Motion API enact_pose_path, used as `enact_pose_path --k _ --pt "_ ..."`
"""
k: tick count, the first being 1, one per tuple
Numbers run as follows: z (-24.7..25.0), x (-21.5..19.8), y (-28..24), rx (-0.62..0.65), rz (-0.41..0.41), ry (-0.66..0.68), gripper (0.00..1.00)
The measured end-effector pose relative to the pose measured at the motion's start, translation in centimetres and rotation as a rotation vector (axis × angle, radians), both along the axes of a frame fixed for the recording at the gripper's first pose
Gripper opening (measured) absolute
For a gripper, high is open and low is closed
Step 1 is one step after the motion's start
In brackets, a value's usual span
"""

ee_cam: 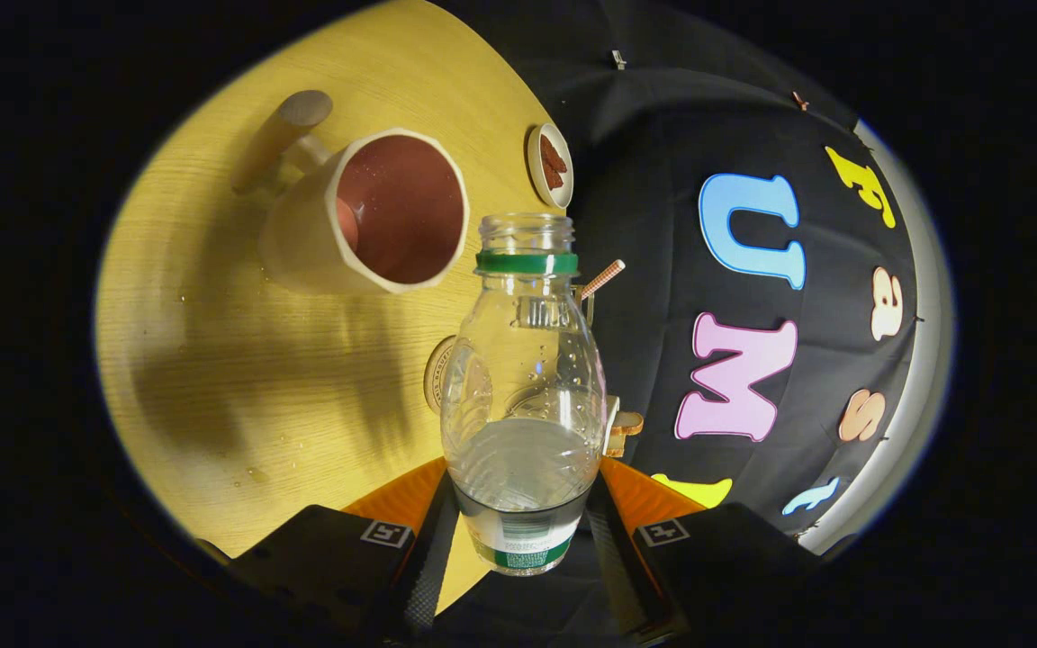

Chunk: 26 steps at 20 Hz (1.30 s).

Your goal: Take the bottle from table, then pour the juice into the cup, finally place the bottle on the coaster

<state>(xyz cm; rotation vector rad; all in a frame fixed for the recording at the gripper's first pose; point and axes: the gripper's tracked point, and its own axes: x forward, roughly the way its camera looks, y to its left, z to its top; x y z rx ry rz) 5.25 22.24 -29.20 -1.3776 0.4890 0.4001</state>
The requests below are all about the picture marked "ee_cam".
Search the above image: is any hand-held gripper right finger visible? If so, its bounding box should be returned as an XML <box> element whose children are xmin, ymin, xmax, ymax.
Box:
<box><xmin>585</xmin><ymin>456</ymin><xmax>823</xmax><ymax>643</ymax></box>

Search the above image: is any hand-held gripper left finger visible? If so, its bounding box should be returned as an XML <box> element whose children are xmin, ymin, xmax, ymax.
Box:
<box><xmin>197</xmin><ymin>456</ymin><xmax>463</xmax><ymax>646</ymax></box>

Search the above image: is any clear plastic juice bottle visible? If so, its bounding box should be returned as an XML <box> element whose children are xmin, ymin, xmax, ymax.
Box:
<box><xmin>440</xmin><ymin>213</ymin><xmax>609</xmax><ymax>577</ymax></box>

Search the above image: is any round wooden coaster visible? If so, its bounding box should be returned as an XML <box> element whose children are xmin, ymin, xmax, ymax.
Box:
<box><xmin>423</xmin><ymin>335</ymin><xmax>458</xmax><ymax>416</ymax></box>

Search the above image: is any cream cup with wooden handle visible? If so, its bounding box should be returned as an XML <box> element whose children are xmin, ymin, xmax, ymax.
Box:
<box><xmin>232</xmin><ymin>90</ymin><xmax>471</xmax><ymax>296</ymax></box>

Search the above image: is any white toaster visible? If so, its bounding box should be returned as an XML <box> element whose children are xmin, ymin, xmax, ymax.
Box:
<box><xmin>604</xmin><ymin>396</ymin><xmax>645</xmax><ymax>458</ymax></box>

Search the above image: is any wooden table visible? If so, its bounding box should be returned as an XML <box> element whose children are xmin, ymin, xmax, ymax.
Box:
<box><xmin>94</xmin><ymin>0</ymin><xmax>566</xmax><ymax>615</ymax></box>

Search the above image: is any checkered paper straw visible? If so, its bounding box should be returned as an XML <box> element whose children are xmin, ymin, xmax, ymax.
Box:
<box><xmin>580</xmin><ymin>260</ymin><xmax>627</xmax><ymax>300</ymax></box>

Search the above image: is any small white plate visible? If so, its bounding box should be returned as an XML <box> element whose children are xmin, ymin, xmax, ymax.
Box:
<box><xmin>527</xmin><ymin>123</ymin><xmax>575</xmax><ymax>210</ymax></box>

